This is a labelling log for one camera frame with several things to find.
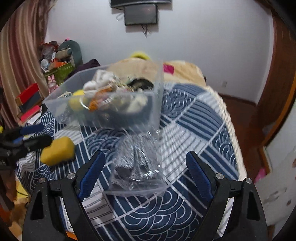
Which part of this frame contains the clear plastic storage box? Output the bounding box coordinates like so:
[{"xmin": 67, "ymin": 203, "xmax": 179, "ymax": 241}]
[{"xmin": 43, "ymin": 65, "xmax": 164, "ymax": 133}]

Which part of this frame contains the large black wall television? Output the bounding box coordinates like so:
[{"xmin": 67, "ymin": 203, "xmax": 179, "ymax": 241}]
[{"xmin": 109, "ymin": 0, "xmax": 172, "ymax": 8}]

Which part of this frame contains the white soft cloth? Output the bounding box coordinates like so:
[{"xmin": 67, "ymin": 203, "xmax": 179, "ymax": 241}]
[{"xmin": 83, "ymin": 70, "xmax": 116, "ymax": 93}]

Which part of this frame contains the yellow ball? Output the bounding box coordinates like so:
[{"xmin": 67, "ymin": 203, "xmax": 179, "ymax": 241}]
[{"xmin": 69, "ymin": 89, "xmax": 89, "ymax": 111}]

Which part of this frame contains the grey plush toy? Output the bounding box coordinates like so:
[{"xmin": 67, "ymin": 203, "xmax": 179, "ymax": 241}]
[{"xmin": 55, "ymin": 40, "xmax": 83, "ymax": 68}]

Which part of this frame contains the green storage box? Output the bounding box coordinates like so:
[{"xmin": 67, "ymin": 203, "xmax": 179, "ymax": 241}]
[{"xmin": 44, "ymin": 62, "xmax": 75, "ymax": 85}]

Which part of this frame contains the white orange cord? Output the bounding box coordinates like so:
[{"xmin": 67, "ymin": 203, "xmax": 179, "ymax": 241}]
[{"xmin": 79, "ymin": 87, "xmax": 117, "ymax": 112}]

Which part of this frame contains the red box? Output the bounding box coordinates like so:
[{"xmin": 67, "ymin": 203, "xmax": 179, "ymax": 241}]
[{"xmin": 15, "ymin": 83, "xmax": 39, "ymax": 106}]

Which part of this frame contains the yellow sponge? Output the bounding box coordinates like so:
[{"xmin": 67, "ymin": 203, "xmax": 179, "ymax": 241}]
[{"xmin": 40, "ymin": 137, "xmax": 75, "ymax": 166}]

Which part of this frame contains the pink rabbit toy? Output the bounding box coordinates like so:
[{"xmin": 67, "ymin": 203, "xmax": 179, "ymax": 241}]
[{"xmin": 48, "ymin": 74, "xmax": 59, "ymax": 94}]

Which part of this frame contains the wooden door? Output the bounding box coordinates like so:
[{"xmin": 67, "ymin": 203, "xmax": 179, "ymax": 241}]
[{"xmin": 257, "ymin": 13, "xmax": 295, "ymax": 147}]

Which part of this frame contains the blue patterned tablecloth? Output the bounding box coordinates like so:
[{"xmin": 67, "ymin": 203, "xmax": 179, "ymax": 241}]
[{"xmin": 16, "ymin": 84, "xmax": 247, "ymax": 240}]

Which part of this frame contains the striped red beige curtain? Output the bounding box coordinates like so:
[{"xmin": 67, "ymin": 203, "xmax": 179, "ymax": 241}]
[{"xmin": 1, "ymin": 1, "xmax": 56, "ymax": 128}]

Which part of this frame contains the yellow fuzzy pillow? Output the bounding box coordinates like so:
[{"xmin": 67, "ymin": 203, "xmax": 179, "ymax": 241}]
[{"xmin": 130, "ymin": 51, "xmax": 151, "ymax": 60}]

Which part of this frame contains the small black wall monitor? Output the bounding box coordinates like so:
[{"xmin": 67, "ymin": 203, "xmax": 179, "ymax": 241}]
[{"xmin": 124, "ymin": 4, "xmax": 158, "ymax": 26}]

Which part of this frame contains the clear bag with dark item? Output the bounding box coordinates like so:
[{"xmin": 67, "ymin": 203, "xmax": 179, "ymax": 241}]
[{"xmin": 105, "ymin": 130, "xmax": 168, "ymax": 197}]

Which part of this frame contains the beige patchwork blanket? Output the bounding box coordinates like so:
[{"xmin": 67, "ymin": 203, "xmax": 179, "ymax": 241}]
[{"xmin": 107, "ymin": 58, "xmax": 207, "ymax": 87}]

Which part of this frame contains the dark purple clothing pile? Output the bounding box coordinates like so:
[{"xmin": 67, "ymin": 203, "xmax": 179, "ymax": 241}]
[{"xmin": 69, "ymin": 58, "xmax": 100, "ymax": 75}]

